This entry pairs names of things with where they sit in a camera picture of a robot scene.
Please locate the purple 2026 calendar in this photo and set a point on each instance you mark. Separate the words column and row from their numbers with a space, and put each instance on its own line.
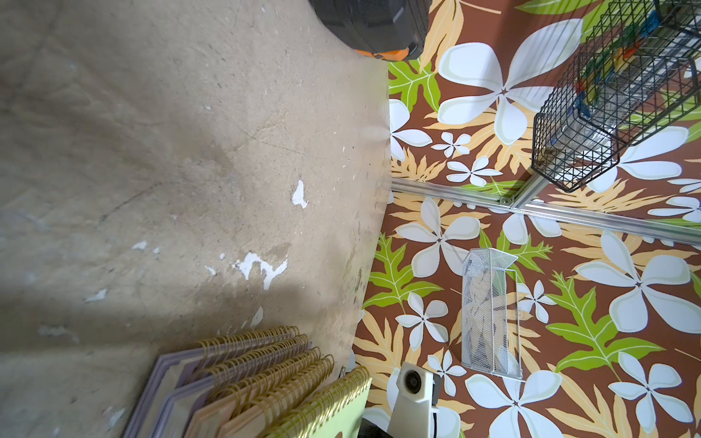
column 174, row 370
column 181, row 404

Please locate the white wire basket right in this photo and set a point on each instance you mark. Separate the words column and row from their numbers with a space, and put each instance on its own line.
column 490, row 319

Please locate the green 2026 calendar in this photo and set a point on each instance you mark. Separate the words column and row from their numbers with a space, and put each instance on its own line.
column 334, row 411

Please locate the pink 2026 calendar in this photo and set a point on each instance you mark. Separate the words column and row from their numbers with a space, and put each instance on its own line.
column 234, row 397
column 257, row 415

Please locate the black case orange latch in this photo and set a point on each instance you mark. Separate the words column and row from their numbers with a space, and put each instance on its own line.
column 390, row 30

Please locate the black wire basket back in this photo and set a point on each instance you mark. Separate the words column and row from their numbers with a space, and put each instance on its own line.
column 634, row 75

